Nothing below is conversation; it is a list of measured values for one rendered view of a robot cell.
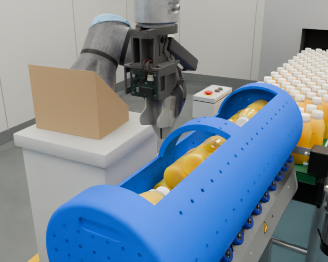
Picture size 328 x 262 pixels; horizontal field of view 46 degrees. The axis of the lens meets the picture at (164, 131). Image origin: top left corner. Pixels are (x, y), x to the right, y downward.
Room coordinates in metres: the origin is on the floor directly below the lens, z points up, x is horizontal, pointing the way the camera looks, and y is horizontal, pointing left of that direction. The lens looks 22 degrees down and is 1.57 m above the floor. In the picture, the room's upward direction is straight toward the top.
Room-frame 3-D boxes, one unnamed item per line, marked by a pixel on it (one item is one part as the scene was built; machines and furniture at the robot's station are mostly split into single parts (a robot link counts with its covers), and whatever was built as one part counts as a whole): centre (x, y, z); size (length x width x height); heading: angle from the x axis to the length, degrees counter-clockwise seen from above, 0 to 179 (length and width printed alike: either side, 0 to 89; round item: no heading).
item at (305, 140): (1.33, -0.52, 0.99); 0.07 x 0.07 x 0.19
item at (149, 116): (0.67, 0.03, 1.32); 0.06 x 0.03 x 0.09; 149
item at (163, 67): (0.66, 0.02, 1.43); 0.09 x 0.08 x 0.12; 149
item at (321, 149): (1.23, -0.55, 0.95); 0.10 x 0.07 x 0.10; 59
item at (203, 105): (1.61, -0.22, 1.05); 0.20 x 0.10 x 0.10; 149
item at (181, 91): (0.67, -0.02, 1.37); 0.05 x 0.02 x 0.09; 59
